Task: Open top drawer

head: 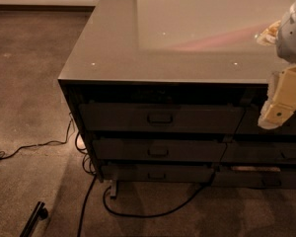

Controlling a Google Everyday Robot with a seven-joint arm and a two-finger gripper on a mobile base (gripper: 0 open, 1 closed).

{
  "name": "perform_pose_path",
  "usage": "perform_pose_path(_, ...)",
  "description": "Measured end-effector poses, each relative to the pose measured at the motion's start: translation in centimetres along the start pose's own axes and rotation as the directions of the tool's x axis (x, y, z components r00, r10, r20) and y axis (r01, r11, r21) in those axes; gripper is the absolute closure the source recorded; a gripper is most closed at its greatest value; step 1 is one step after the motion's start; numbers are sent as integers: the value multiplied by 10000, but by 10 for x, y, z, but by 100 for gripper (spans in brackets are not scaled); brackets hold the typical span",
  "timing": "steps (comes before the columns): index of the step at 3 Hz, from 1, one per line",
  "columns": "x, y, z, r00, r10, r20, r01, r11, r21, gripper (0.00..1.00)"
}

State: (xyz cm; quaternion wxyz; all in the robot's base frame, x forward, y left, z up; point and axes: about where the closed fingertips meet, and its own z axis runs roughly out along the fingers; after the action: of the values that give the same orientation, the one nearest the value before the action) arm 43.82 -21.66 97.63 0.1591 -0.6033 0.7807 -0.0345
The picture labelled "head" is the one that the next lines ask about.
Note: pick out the black metal bar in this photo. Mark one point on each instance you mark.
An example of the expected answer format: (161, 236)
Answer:
(39, 213)

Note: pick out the grey cabinet counter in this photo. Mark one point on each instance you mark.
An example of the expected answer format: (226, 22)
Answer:
(174, 52)

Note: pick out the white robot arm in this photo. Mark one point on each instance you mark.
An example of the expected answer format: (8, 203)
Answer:
(286, 37)

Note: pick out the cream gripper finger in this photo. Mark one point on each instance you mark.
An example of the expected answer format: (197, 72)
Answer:
(280, 105)
(268, 36)

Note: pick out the grey drawer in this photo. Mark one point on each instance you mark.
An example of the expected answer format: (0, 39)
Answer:
(157, 173)
(158, 150)
(249, 125)
(160, 118)
(260, 153)
(255, 177)

